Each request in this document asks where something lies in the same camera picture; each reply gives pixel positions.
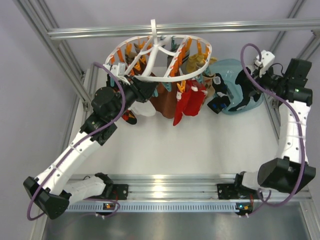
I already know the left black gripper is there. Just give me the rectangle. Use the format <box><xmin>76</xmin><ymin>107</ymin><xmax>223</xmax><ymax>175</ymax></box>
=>
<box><xmin>110</xmin><ymin>74</ymin><xmax>159</xmax><ymax>122</ymax></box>

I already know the black blue sock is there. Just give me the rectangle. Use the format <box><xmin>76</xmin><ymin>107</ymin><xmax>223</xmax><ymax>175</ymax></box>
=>
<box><xmin>207</xmin><ymin>73</ymin><xmax>231</xmax><ymax>114</ymax></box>
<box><xmin>228</xmin><ymin>83</ymin><xmax>262</xmax><ymax>113</ymax></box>

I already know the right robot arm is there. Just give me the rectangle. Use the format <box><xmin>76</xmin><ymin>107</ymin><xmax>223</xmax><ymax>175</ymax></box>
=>
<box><xmin>233</xmin><ymin>58</ymin><xmax>316</xmax><ymax>199</ymax></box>

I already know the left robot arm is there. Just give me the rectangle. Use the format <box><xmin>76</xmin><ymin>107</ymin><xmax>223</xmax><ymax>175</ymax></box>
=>
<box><xmin>23</xmin><ymin>77</ymin><xmax>158</xmax><ymax>220</ymax></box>

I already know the white round clip hanger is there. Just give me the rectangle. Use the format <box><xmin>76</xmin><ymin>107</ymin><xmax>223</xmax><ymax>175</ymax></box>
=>
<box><xmin>105</xmin><ymin>19</ymin><xmax>212</xmax><ymax>83</ymax></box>

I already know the white sock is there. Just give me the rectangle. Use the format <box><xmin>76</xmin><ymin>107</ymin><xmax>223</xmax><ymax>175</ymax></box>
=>
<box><xmin>129</xmin><ymin>100</ymin><xmax>156</xmax><ymax>117</ymax></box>

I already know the argyle red yellow sock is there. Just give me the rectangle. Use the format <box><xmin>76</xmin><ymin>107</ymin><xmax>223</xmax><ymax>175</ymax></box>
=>
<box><xmin>122</xmin><ymin>109</ymin><xmax>138</xmax><ymax>125</ymax></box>

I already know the brown sock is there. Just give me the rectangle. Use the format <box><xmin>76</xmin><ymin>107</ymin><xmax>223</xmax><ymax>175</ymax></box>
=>
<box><xmin>150</xmin><ymin>83</ymin><xmax>178</xmax><ymax>119</ymax></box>

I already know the teal plastic basin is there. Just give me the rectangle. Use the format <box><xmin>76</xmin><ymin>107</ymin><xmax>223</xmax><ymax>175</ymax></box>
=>
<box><xmin>209</xmin><ymin>58</ymin><xmax>263</xmax><ymax>115</ymax></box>

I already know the red santa sock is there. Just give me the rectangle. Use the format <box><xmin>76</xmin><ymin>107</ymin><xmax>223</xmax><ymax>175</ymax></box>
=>
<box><xmin>173</xmin><ymin>80</ymin><xmax>207</xmax><ymax>126</ymax></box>

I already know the mustard yellow sock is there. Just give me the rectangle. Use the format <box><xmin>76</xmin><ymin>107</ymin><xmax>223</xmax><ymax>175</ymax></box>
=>
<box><xmin>186</xmin><ymin>54</ymin><xmax>206</xmax><ymax>74</ymax></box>

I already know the beige argyle sock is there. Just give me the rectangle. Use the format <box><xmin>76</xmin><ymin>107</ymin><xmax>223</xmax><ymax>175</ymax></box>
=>
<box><xmin>202</xmin><ymin>73</ymin><xmax>216</xmax><ymax>100</ymax></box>

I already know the aluminium top crossbar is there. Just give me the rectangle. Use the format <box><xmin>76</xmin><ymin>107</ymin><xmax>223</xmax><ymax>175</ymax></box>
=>
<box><xmin>48</xmin><ymin>18</ymin><xmax>320</xmax><ymax>40</ymax></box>

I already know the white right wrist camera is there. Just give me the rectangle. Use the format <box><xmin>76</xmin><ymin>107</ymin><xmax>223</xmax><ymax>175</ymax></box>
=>
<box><xmin>253</xmin><ymin>50</ymin><xmax>276</xmax><ymax>78</ymax></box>

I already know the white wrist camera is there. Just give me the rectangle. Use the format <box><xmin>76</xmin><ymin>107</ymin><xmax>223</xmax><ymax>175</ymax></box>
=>
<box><xmin>103</xmin><ymin>62</ymin><xmax>127</xmax><ymax>82</ymax></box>
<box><xmin>253</xmin><ymin>50</ymin><xmax>276</xmax><ymax>78</ymax></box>

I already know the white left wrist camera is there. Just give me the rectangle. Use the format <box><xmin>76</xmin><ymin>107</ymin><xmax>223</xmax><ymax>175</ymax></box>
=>
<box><xmin>103</xmin><ymin>62</ymin><xmax>127</xmax><ymax>82</ymax></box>

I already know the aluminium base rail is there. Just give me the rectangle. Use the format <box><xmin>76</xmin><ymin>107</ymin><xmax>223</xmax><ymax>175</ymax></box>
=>
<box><xmin>64</xmin><ymin>173</ymin><xmax>311</xmax><ymax>213</ymax></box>

